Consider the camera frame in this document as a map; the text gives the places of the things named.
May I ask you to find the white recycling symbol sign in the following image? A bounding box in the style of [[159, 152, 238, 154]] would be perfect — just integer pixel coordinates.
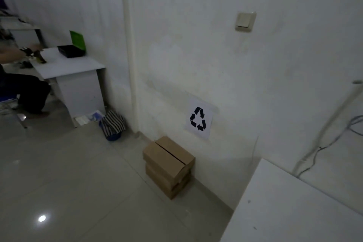
[[183, 93, 221, 142]]

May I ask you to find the striped cloth bag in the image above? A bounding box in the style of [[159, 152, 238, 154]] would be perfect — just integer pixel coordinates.
[[100, 109, 127, 137]]

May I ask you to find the white paper packet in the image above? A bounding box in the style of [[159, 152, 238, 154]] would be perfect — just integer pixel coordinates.
[[73, 109, 106, 127]]

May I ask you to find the white office desk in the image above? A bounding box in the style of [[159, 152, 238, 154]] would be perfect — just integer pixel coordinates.
[[0, 15, 107, 128]]

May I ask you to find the black case with green lid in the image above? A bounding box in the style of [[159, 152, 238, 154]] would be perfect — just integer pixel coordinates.
[[57, 30, 87, 59]]

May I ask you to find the white table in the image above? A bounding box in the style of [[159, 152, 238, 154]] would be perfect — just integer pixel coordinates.
[[219, 158, 363, 242]]

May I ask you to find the black desk gadget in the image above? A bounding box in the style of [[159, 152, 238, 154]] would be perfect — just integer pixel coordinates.
[[19, 47, 48, 66]]

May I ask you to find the blue chair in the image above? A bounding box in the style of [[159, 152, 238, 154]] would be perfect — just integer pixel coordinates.
[[0, 95, 29, 129]]

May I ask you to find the white vertical wall pipe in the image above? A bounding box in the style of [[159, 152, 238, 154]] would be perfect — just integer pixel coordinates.
[[118, 0, 140, 138]]

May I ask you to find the beige wall light switch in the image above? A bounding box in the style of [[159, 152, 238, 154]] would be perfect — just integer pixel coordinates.
[[234, 11, 258, 33]]

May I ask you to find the thin black wall cable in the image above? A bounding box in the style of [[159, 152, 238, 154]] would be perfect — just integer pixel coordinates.
[[295, 134, 363, 178]]

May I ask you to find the white wall cable conduit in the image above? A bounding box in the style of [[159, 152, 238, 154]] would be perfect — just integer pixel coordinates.
[[291, 79, 363, 175]]

